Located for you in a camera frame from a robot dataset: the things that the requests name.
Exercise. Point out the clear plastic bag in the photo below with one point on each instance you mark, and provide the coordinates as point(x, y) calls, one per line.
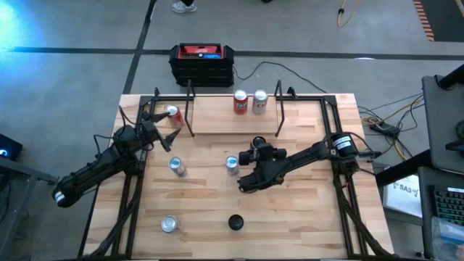
point(449, 239)

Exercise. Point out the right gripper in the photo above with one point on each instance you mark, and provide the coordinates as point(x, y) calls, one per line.
point(262, 175)

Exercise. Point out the blue silver Red Bull can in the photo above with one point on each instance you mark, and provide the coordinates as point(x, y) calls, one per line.
point(232, 166)
point(178, 167)

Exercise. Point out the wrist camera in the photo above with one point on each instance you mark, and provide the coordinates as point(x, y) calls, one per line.
point(148, 127)
point(265, 151)

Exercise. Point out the black power strip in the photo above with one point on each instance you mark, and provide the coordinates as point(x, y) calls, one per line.
point(384, 127)

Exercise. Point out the backlit keyboard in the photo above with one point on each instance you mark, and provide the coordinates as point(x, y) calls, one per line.
point(449, 206)

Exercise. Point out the person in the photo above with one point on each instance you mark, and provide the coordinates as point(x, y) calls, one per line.
point(183, 7)

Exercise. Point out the red soda can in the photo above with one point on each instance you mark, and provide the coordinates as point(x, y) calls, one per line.
point(175, 116)

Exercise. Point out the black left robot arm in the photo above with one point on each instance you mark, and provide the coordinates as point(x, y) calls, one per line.
point(90, 174)

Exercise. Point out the grey metal stand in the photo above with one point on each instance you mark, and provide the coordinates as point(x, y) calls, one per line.
point(29, 173)

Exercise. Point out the Fanta strawberry can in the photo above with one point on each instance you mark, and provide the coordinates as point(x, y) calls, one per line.
point(240, 103)

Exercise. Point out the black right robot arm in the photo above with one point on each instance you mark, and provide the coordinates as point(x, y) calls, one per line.
point(311, 156)

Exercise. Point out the dark desk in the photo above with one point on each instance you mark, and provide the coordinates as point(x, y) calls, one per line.
point(426, 232)

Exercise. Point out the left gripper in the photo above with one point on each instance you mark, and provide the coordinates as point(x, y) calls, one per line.
point(134, 140)

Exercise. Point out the black pole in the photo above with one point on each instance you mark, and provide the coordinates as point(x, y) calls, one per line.
point(453, 78)

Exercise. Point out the grey side table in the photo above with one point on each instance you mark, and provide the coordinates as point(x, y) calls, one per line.
point(438, 119)

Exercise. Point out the black device blue light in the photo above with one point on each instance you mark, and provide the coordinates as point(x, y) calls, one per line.
point(9, 148)

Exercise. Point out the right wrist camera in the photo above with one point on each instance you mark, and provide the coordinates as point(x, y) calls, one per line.
point(265, 151)

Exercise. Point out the red black power station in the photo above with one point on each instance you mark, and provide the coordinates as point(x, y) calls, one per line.
point(201, 72)

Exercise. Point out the wooden shelf black metal frame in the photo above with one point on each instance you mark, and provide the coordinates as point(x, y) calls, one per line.
point(217, 119)

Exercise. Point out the silver Diet Coke can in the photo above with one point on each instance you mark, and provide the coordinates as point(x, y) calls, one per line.
point(169, 224)
point(260, 103)

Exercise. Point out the black aluminium table frame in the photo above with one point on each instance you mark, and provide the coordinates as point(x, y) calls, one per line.
point(308, 98)

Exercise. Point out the white paper sheet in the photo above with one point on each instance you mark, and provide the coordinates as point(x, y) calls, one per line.
point(402, 197)

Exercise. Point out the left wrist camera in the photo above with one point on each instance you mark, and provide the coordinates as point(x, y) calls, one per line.
point(148, 127)

